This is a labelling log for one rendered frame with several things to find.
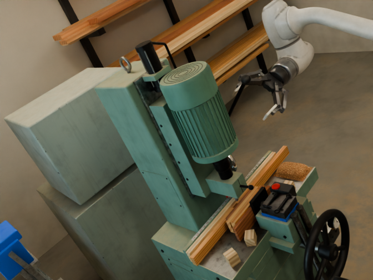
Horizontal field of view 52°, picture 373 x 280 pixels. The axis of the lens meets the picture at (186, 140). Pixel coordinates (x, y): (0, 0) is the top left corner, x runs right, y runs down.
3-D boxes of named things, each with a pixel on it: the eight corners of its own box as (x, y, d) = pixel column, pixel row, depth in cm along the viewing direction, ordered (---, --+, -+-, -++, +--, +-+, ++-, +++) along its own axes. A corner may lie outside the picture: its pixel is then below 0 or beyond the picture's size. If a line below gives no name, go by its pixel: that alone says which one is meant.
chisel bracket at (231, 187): (239, 202, 140) (232, 184, 136) (211, 195, 150) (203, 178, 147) (250, 189, 144) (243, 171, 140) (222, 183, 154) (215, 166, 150)
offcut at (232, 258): (235, 255, 131) (231, 247, 129) (241, 261, 128) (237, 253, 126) (226, 261, 130) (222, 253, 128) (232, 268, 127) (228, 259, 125)
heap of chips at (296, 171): (302, 181, 149) (300, 174, 148) (272, 175, 159) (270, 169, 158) (313, 167, 154) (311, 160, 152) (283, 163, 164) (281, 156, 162)
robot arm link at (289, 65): (273, 69, 150) (265, 76, 146) (282, 52, 142) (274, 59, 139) (292, 82, 148) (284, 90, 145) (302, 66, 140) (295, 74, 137)
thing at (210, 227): (194, 263, 135) (189, 253, 133) (190, 261, 137) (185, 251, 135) (278, 160, 167) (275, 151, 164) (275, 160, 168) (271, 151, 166)
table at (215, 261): (261, 304, 118) (255, 292, 116) (193, 271, 140) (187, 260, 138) (341, 181, 150) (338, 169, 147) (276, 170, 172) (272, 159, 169)
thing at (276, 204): (286, 222, 126) (282, 210, 124) (259, 214, 134) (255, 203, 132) (305, 196, 133) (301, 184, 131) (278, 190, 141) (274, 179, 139)
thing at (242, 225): (240, 241, 135) (235, 229, 133) (237, 240, 136) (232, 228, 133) (274, 198, 148) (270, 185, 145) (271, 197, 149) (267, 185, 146)
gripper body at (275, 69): (285, 88, 144) (272, 101, 139) (267, 75, 146) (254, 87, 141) (293, 75, 138) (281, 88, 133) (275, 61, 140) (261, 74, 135)
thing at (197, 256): (197, 266, 134) (193, 258, 132) (193, 264, 135) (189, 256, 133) (289, 153, 168) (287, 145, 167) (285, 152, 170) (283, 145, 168)
